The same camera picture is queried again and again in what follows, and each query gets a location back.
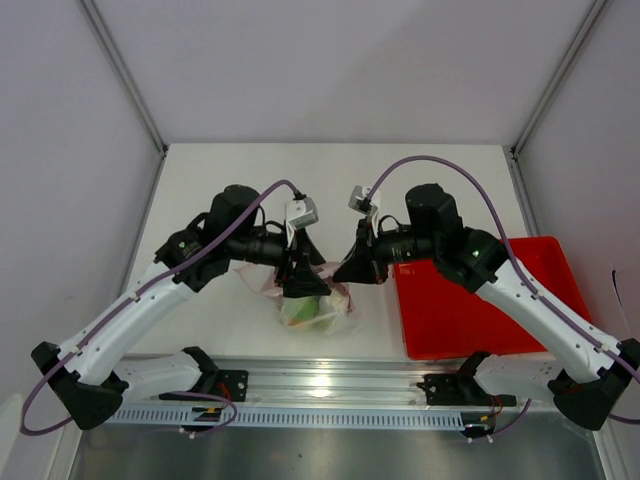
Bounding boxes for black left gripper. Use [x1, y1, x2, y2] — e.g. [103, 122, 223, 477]
[227, 221, 331, 298]

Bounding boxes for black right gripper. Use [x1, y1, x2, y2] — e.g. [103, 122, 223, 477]
[333, 216, 440, 285]

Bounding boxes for green bumpy custard apple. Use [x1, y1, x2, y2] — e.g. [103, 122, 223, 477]
[281, 296, 320, 324]

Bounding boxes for clear zip top bag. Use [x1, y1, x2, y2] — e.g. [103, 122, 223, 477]
[235, 262, 358, 335]

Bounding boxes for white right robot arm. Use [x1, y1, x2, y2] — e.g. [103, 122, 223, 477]
[347, 184, 639, 431]

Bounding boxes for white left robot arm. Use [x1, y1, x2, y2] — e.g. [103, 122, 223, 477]
[31, 185, 353, 430]

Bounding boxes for red plastic tray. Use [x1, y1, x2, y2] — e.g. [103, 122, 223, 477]
[394, 237, 591, 360]

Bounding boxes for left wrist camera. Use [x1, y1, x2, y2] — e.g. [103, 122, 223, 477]
[284, 197, 319, 247]

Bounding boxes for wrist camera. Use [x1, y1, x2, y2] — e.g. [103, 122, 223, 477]
[284, 197, 319, 247]
[348, 185, 381, 235]

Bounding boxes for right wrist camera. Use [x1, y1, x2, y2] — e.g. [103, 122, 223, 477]
[348, 185, 381, 235]

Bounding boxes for aluminium rail frame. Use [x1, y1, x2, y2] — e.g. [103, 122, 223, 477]
[67, 355, 611, 411]

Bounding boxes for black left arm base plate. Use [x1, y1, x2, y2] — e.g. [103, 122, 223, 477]
[189, 369, 249, 402]

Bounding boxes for white slotted cable duct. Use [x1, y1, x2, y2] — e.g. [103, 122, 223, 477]
[107, 404, 465, 431]

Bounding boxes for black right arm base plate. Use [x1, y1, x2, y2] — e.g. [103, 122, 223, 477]
[416, 373, 517, 407]

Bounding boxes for left aluminium corner post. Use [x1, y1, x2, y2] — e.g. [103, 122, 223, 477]
[76, 0, 168, 157]

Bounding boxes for aluminium corner post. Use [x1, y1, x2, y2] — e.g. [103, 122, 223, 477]
[76, 0, 168, 157]
[510, 0, 613, 160]

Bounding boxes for right aluminium corner post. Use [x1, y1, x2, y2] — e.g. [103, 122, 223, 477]
[510, 0, 613, 160]

